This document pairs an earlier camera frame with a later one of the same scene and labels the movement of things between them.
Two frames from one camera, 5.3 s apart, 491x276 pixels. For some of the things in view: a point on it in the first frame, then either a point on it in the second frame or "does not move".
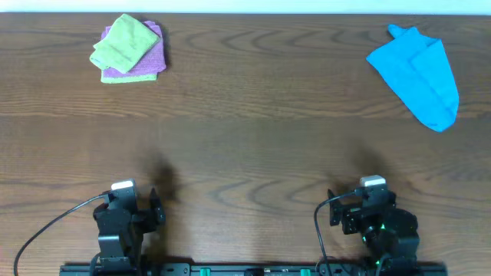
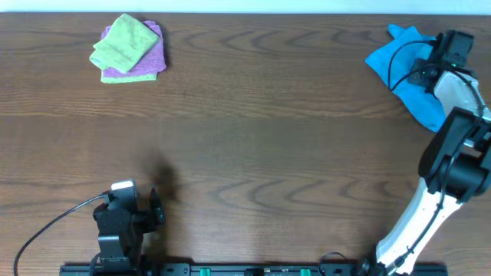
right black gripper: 350,217 to 416,67
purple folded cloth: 153,64 does not move
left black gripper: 154,213 does not move
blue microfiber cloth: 419,70 does not move
